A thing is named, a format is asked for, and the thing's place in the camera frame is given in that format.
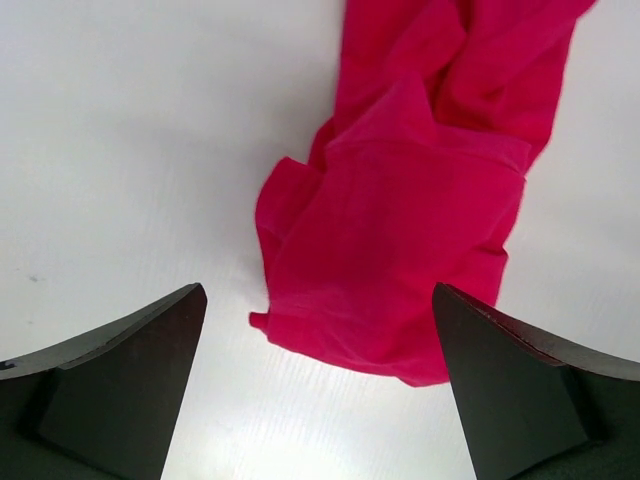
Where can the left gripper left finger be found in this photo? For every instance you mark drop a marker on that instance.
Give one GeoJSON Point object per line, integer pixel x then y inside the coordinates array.
{"type": "Point", "coordinates": [103, 404]}

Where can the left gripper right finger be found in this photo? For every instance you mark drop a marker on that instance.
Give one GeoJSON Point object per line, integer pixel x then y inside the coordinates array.
{"type": "Point", "coordinates": [534, 405]}

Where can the magenta t shirt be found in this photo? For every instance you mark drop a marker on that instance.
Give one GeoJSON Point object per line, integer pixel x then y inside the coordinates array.
{"type": "Point", "coordinates": [441, 108]}

